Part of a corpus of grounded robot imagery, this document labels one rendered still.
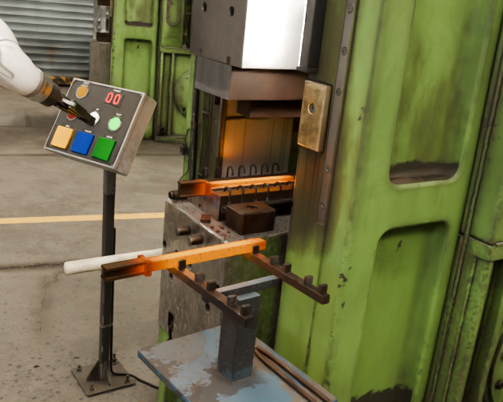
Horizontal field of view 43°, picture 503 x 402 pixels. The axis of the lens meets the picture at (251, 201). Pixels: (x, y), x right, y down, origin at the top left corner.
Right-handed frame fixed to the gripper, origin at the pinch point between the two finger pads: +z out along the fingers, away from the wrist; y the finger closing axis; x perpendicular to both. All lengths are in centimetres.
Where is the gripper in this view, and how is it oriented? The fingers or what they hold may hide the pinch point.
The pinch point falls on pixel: (86, 117)
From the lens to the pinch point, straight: 214.8
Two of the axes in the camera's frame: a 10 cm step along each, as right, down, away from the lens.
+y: 8.4, 2.5, -4.8
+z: 4.1, 2.9, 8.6
